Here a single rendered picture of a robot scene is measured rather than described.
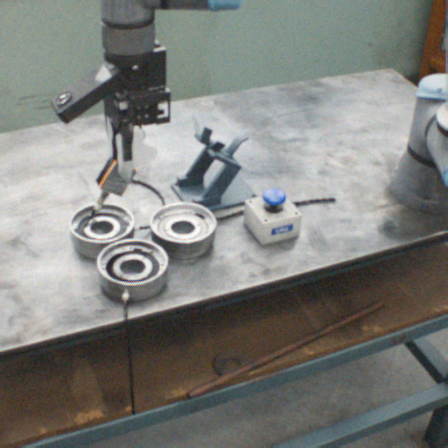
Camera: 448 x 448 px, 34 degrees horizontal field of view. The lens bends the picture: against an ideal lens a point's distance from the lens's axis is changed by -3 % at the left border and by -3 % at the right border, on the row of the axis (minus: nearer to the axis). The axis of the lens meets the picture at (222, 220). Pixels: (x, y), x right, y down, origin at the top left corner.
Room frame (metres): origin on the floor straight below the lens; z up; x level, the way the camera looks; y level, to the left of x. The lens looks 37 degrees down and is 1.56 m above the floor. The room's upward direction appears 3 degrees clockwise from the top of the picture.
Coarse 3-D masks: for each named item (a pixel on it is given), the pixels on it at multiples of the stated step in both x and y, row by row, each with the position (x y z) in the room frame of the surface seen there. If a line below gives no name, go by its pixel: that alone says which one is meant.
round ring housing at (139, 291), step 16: (128, 240) 0.91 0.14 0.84; (144, 240) 0.91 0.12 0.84; (128, 256) 0.88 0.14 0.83; (160, 256) 0.89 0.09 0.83; (128, 272) 0.87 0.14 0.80; (144, 272) 0.85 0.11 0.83; (160, 272) 0.83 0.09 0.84; (112, 288) 0.81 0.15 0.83; (128, 288) 0.81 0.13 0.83; (144, 288) 0.81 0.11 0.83; (160, 288) 0.84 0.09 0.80
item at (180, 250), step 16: (160, 208) 0.99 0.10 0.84; (176, 208) 1.01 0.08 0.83; (192, 208) 1.01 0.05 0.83; (176, 224) 0.98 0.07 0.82; (192, 224) 0.97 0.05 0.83; (208, 224) 0.97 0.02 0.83; (160, 240) 0.92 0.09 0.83; (176, 240) 0.91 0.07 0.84; (192, 240) 0.91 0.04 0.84; (208, 240) 0.93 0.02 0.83; (176, 256) 0.92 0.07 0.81; (192, 256) 0.92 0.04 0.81
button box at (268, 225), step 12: (252, 204) 1.01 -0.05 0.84; (264, 204) 1.01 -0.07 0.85; (288, 204) 1.02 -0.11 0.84; (252, 216) 1.00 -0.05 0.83; (264, 216) 0.98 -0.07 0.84; (276, 216) 0.98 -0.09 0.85; (288, 216) 0.98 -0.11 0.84; (300, 216) 0.99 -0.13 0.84; (252, 228) 0.99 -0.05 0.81; (264, 228) 0.96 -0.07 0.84; (276, 228) 0.97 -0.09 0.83; (288, 228) 0.98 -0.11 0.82; (264, 240) 0.96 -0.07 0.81; (276, 240) 0.97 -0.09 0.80
